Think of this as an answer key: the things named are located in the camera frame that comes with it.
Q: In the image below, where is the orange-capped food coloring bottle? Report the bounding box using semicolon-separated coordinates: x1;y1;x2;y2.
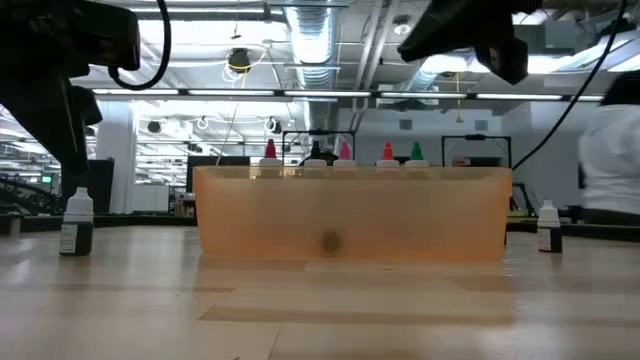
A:
375;140;401;169

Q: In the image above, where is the person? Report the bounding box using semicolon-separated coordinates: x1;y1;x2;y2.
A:
578;71;640;227

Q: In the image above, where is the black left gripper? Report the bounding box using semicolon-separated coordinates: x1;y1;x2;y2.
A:
0;0;142;202

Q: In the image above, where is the pink-capped food coloring bottle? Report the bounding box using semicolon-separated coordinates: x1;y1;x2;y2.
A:
333;141;357;169

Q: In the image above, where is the black-capped food coloring bottle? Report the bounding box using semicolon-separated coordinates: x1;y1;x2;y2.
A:
303;140;328;169

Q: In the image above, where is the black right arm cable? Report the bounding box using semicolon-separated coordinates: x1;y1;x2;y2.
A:
512;0;629;171

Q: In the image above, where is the black background rig frame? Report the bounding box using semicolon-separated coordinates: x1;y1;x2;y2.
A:
441;133;513;170
281;129;357;169

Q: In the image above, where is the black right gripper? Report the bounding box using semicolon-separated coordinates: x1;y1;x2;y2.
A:
397;0;544;86

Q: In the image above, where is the red-capped food coloring bottle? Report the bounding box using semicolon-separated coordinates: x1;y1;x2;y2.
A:
258;138;284;180

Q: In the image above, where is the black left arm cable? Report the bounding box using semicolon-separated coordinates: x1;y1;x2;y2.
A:
107;0;173;93

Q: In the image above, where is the long ceiling light bar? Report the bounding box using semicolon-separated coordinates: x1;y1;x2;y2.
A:
92;88;606;101

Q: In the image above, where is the black ceiling device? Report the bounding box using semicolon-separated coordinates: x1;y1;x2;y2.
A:
227;47;252;75

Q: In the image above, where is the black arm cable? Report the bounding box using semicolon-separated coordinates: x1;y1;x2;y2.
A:
107;0;173;93
512;0;629;171

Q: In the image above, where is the small white-capped dropper bottle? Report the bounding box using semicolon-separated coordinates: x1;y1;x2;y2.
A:
58;186;96;258

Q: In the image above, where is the white cap right of mat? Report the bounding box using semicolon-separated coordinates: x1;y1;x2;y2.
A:
536;199;564;254

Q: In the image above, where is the silver ventilation duct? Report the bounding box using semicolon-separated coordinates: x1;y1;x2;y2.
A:
285;4;337;91

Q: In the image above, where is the translucent orange plastic tray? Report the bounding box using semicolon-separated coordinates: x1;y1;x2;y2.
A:
192;165;514;263

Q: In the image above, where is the green-capped food coloring bottle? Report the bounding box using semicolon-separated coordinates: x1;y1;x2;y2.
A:
404;141;430;169

